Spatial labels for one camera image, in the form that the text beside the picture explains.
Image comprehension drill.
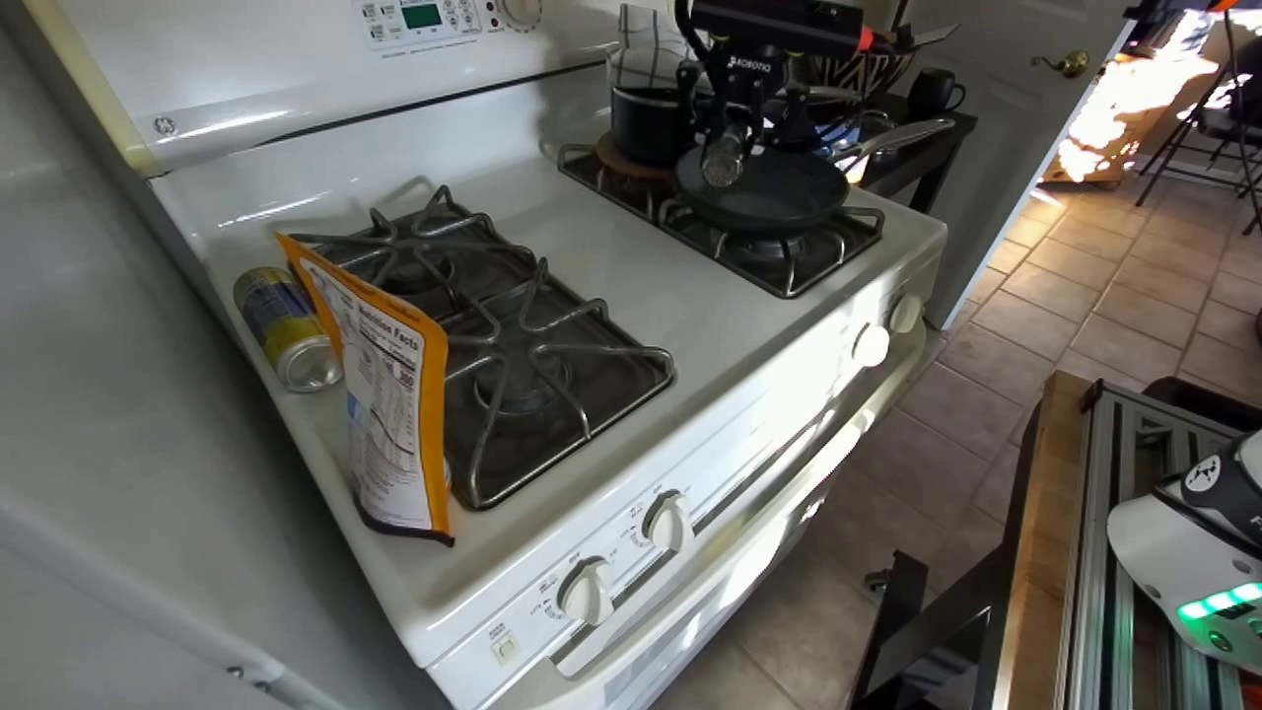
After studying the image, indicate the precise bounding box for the white door with knob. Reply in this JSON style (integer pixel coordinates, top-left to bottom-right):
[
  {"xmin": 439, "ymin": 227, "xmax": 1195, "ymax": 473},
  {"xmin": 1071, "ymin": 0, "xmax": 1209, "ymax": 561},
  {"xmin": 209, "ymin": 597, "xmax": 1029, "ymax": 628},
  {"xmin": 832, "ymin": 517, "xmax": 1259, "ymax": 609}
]
[{"xmin": 903, "ymin": 0, "xmax": 1134, "ymax": 330}]

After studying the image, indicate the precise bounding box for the yellow blue can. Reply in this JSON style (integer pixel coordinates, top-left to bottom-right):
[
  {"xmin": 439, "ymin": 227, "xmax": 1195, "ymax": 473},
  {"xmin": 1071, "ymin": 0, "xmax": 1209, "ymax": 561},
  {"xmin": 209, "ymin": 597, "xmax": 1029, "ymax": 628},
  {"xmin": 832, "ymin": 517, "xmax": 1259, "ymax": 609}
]
[{"xmin": 231, "ymin": 263, "xmax": 348, "ymax": 393}]

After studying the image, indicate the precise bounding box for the dark saucepan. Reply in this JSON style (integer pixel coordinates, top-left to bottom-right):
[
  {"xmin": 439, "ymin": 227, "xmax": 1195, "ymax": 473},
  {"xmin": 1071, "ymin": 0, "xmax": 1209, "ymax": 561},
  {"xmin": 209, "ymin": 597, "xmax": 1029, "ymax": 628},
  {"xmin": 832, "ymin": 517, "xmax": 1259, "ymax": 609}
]
[{"xmin": 607, "ymin": 79, "xmax": 702, "ymax": 171}]

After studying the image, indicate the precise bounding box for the white stove knob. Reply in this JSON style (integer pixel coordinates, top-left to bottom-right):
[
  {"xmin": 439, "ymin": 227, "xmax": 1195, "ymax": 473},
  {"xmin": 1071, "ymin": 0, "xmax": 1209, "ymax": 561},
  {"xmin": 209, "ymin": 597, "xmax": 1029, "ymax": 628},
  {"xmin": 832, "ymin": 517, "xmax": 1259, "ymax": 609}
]
[
  {"xmin": 553, "ymin": 554, "xmax": 617, "ymax": 628},
  {"xmin": 883, "ymin": 287, "xmax": 928, "ymax": 341},
  {"xmin": 847, "ymin": 321, "xmax": 894, "ymax": 372},
  {"xmin": 634, "ymin": 486, "xmax": 694, "ymax": 557}
]

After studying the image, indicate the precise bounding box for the white gas stove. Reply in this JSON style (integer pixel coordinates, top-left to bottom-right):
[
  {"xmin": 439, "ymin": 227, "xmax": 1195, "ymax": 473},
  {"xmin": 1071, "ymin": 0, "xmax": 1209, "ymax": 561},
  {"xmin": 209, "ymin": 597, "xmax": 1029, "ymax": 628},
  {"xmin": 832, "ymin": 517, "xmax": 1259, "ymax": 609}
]
[{"xmin": 25, "ymin": 0, "xmax": 950, "ymax": 710}]

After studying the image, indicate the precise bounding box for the aluminium profile frame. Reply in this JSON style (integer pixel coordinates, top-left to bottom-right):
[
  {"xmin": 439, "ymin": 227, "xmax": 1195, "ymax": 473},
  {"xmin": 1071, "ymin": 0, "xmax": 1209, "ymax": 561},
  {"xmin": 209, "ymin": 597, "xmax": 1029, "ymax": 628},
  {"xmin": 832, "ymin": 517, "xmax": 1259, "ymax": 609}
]
[{"xmin": 1060, "ymin": 387, "xmax": 1262, "ymax": 710}]

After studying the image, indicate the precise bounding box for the black grate without pans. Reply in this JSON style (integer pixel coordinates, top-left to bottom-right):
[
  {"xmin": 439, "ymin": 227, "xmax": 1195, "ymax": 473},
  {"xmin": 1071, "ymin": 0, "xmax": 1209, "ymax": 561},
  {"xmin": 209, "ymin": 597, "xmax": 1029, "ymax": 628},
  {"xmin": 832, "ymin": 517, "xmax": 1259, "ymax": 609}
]
[{"xmin": 284, "ymin": 175, "xmax": 682, "ymax": 511}]

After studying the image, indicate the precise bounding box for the black metal bracket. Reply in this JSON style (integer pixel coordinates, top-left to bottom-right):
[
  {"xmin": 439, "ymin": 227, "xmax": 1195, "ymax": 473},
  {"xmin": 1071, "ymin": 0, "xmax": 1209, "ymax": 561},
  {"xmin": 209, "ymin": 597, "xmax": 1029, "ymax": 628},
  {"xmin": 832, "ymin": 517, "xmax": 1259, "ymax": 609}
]
[{"xmin": 847, "ymin": 547, "xmax": 1016, "ymax": 710}]

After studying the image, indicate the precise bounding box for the black mug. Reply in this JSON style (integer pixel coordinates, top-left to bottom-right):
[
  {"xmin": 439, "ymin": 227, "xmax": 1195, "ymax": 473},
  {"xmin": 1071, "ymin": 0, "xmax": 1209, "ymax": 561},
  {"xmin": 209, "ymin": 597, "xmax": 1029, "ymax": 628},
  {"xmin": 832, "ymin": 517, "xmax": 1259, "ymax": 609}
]
[{"xmin": 903, "ymin": 67, "xmax": 969, "ymax": 121}]

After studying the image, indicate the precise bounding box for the black tripod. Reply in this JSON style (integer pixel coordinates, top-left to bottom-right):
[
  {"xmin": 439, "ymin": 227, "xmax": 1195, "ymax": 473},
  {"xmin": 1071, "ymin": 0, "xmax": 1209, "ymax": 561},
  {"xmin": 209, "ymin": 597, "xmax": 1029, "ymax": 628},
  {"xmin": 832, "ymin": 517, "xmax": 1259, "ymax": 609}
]
[{"xmin": 1134, "ymin": 0, "xmax": 1262, "ymax": 234}]

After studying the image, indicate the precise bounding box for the orange white food packet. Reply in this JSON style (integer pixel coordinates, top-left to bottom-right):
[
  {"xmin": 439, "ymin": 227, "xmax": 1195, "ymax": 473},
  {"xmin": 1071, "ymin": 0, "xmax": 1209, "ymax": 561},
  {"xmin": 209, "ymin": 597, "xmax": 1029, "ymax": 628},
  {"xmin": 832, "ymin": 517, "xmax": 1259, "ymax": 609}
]
[{"xmin": 273, "ymin": 227, "xmax": 459, "ymax": 544}]

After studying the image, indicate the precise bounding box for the round cork trivet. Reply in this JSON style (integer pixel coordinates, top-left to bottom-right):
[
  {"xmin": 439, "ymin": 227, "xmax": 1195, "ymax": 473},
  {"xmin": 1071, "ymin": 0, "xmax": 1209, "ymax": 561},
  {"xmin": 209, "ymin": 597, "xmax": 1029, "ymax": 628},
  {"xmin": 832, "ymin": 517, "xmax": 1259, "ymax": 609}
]
[{"xmin": 597, "ymin": 134, "xmax": 682, "ymax": 191}]

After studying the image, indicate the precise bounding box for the black grate under pans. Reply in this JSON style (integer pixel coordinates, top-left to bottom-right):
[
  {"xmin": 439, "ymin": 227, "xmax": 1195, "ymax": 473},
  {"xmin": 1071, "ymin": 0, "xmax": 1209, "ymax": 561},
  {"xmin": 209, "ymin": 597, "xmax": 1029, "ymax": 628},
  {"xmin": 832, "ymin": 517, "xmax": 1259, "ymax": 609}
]
[{"xmin": 553, "ymin": 134, "xmax": 889, "ymax": 302}]

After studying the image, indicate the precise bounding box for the black frying pan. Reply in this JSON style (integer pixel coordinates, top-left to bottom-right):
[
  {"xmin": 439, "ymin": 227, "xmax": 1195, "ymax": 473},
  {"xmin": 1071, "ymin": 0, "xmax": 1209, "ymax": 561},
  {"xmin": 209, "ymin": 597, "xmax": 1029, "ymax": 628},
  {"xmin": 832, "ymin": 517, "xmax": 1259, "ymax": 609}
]
[{"xmin": 669, "ymin": 114, "xmax": 961, "ymax": 242}]

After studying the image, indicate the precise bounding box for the woven patterned basket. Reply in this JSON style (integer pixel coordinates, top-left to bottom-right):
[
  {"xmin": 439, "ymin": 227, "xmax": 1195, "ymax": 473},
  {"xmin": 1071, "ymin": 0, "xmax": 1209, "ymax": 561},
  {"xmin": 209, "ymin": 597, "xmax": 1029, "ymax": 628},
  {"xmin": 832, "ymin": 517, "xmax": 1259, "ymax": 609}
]
[{"xmin": 861, "ymin": 25, "xmax": 928, "ymax": 97}]

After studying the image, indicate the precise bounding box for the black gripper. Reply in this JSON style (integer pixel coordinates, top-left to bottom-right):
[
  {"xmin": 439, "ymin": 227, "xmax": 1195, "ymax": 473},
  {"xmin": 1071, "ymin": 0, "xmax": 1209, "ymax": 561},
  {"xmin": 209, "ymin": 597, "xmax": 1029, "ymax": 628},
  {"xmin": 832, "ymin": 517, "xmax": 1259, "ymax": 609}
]
[{"xmin": 682, "ymin": 0, "xmax": 872, "ymax": 164}]

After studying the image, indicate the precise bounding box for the wooden board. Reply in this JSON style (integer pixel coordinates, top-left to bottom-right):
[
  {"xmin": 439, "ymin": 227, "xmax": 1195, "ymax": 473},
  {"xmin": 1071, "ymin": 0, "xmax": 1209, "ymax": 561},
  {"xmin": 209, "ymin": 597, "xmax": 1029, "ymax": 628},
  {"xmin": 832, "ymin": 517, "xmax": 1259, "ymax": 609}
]
[{"xmin": 985, "ymin": 372, "xmax": 1100, "ymax": 710}]

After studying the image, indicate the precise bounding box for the white refrigerator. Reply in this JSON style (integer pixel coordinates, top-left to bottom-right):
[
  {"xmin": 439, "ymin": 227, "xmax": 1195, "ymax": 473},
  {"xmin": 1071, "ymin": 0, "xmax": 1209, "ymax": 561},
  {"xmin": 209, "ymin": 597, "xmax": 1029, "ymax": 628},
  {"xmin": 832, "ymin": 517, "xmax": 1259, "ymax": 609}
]
[{"xmin": 0, "ymin": 0, "xmax": 451, "ymax": 710}]

